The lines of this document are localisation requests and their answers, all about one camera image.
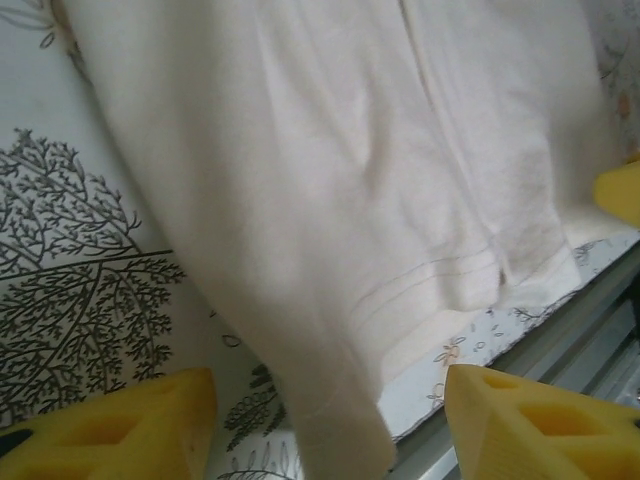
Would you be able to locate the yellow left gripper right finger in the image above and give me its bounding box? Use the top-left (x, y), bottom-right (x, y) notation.
top-left (444, 364), bottom-right (640, 480)

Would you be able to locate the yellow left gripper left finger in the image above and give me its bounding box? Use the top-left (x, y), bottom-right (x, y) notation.
top-left (0, 367), bottom-right (219, 480)

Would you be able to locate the white t-shirt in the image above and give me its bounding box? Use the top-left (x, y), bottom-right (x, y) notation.
top-left (52, 0), bottom-right (609, 474)

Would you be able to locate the floral patterned tablecloth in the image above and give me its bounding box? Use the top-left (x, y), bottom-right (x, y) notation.
top-left (0, 0), bottom-right (640, 480)

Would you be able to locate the aluminium frame rail with grooves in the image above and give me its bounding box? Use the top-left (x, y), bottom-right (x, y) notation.
top-left (384, 244), bottom-right (640, 480)

